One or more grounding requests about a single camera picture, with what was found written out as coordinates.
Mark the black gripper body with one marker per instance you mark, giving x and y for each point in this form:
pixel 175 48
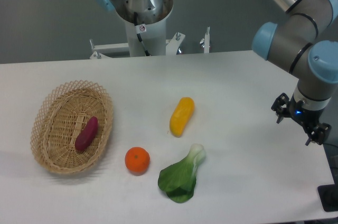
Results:
pixel 308 119

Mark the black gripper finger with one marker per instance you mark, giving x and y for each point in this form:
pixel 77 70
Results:
pixel 318 134
pixel 280 107

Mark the purple sweet potato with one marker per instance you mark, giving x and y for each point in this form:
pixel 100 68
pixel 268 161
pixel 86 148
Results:
pixel 87 135

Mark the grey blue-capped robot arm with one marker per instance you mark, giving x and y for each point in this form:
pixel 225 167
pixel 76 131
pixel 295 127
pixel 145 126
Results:
pixel 291 47

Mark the woven wicker basket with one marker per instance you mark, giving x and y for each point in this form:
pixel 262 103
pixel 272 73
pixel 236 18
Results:
pixel 62 117

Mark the black device at table edge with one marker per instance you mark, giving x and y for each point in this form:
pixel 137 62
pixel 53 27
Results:
pixel 328 197

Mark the yellow bell pepper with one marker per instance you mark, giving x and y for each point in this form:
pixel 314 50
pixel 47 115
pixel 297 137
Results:
pixel 181 116

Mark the green bok choy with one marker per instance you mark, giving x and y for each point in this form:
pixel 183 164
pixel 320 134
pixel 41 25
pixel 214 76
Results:
pixel 179 179

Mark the orange mandarin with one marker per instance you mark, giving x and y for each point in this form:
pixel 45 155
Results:
pixel 137 160

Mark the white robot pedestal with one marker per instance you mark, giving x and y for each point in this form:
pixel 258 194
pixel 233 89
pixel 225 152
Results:
pixel 145 19

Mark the white metal base frame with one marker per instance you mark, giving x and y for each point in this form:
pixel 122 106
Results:
pixel 150 47

